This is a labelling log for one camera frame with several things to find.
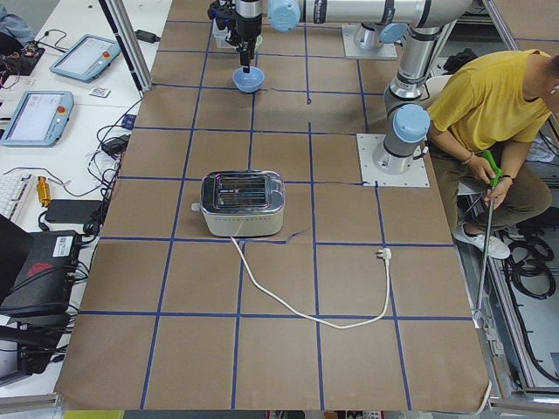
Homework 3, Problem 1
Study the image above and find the white keyboard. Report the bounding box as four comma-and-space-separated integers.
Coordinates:
1, 173, 37, 223

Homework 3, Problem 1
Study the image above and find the black power adapter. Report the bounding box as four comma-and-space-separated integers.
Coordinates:
38, 199, 103, 235

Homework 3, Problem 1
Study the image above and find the cream chrome toaster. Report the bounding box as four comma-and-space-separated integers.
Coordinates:
191, 170, 285, 237

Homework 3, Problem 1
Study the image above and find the upper teach pendant tablet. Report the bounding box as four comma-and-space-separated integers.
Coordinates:
50, 34, 121, 82

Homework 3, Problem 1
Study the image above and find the person in yellow shirt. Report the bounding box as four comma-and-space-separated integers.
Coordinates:
427, 49, 558, 259

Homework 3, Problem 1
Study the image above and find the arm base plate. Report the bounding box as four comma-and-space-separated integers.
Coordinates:
356, 134, 430, 188
342, 23, 405, 60

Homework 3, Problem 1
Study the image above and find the lower teach pendant tablet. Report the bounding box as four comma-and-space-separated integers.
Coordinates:
1, 91, 74, 148

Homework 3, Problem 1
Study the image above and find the clear plastic container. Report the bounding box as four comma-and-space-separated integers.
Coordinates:
212, 22, 231, 49

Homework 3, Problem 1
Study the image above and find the blue bowl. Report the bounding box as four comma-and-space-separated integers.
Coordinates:
232, 66, 266, 93

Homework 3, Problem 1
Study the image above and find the aluminium frame post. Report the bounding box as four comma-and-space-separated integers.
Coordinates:
99, 0, 153, 93

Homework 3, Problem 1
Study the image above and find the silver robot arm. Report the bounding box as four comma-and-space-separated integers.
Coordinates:
354, 23, 408, 51
207, 1, 471, 119

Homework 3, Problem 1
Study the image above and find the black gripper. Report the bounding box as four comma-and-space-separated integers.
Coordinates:
224, 13, 262, 74

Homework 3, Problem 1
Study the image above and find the white toaster power cord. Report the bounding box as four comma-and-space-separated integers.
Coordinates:
230, 235, 393, 330

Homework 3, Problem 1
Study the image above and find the black cable bundle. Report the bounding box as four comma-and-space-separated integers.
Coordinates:
37, 98, 143, 237

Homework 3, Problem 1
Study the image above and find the teach pendant tablet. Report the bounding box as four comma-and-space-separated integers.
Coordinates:
1, 91, 74, 148
50, 34, 121, 82

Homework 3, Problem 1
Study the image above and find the orange metal cylinder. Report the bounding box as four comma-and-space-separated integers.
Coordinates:
37, 176, 52, 208

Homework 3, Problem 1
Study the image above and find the black computer box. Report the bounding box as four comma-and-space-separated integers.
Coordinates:
1, 216, 83, 319

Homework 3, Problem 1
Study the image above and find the green handled grabber stick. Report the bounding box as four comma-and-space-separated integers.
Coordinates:
472, 150, 503, 328

